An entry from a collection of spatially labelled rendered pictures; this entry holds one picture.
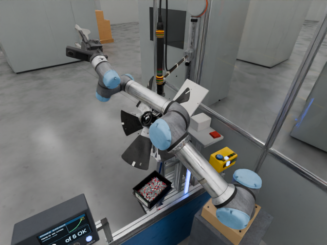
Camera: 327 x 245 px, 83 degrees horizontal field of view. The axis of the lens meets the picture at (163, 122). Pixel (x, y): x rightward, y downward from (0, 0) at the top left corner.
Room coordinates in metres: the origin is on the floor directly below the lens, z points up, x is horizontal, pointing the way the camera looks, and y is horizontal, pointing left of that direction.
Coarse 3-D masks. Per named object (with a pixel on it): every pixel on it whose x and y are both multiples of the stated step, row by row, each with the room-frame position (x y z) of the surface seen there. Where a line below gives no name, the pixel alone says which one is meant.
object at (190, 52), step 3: (189, 48) 1.67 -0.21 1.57; (186, 51) 1.60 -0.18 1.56; (189, 51) 1.61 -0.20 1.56; (192, 51) 1.61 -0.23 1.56; (183, 54) 1.59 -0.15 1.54; (186, 54) 1.58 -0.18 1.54; (189, 54) 1.57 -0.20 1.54; (192, 54) 1.59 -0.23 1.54; (189, 57) 1.57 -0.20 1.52; (192, 57) 1.60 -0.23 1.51; (186, 60) 1.58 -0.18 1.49; (189, 60) 1.57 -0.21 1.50
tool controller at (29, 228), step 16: (64, 208) 0.41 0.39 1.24; (80, 208) 0.41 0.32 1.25; (16, 224) 0.35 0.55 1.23; (32, 224) 0.34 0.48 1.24; (48, 224) 0.34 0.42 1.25; (64, 224) 0.35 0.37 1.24; (80, 224) 0.37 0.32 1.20; (16, 240) 0.28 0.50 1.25; (32, 240) 0.29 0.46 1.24; (48, 240) 0.30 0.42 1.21; (64, 240) 0.32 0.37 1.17; (80, 240) 0.34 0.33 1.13; (96, 240) 0.36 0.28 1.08
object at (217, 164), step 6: (222, 150) 0.95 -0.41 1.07; (228, 150) 0.95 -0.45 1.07; (210, 156) 0.90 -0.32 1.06; (216, 156) 0.89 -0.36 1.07; (234, 156) 0.89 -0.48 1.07; (210, 162) 0.89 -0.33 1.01; (216, 162) 0.85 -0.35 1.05; (222, 162) 0.83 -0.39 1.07; (234, 162) 0.90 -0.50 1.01; (216, 168) 0.84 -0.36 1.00; (222, 168) 0.83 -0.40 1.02
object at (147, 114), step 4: (144, 112) 1.15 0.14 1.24; (148, 112) 1.12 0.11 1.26; (152, 112) 1.12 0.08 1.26; (144, 116) 1.12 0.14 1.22; (148, 116) 1.10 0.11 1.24; (152, 116) 1.08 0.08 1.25; (156, 116) 1.11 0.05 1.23; (160, 116) 1.16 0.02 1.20; (144, 120) 1.10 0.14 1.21; (148, 120) 1.07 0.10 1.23; (152, 120) 1.06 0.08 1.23; (144, 124) 1.06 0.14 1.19; (148, 124) 1.04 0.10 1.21
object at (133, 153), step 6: (138, 138) 1.04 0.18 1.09; (144, 138) 1.04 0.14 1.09; (132, 144) 1.01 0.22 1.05; (138, 144) 1.01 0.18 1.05; (144, 144) 1.01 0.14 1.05; (150, 144) 1.01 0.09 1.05; (126, 150) 0.99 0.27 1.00; (132, 150) 0.98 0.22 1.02; (138, 150) 0.98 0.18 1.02; (144, 150) 0.98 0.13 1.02; (150, 150) 0.99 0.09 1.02; (126, 156) 0.97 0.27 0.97; (132, 156) 0.96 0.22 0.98; (138, 156) 0.95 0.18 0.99; (144, 156) 0.95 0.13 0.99; (132, 162) 0.93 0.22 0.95; (138, 162) 0.92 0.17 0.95; (144, 162) 0.92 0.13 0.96; (138, 168) 0.90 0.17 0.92; (144, 168) 0.89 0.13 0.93
